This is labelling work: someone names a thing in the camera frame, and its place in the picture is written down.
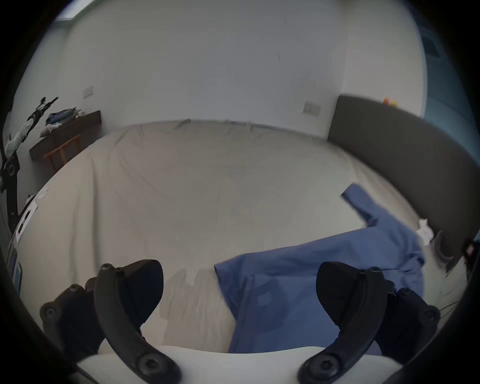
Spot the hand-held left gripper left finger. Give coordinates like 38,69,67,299
40,259,182,384

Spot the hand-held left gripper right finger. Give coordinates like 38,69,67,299
298,261,440,384

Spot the blue shirt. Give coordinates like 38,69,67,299
214,183,427,355

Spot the white crumpled paper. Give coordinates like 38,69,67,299
417,218,435,246

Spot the bed with beige sheet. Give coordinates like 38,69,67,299
6,119,466,354

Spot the dark padded headboard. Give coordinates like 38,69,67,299
327,94,480,263

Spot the orange wooden chair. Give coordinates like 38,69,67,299
43,134,82,174

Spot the dark wooden desk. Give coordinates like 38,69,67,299
29,110,102,162

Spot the white and black robot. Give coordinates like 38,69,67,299
0,96,59,241

